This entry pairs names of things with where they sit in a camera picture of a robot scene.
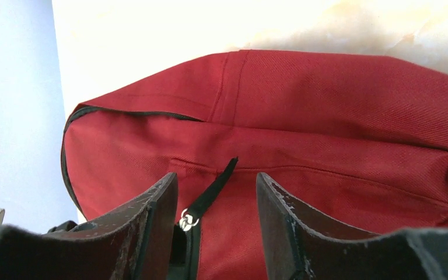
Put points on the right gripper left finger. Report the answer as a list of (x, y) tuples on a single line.
[(132, 241)]

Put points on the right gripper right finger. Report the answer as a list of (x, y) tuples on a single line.
[(301, 242)]

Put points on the red backpack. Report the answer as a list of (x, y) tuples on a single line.
[(362, 138)]

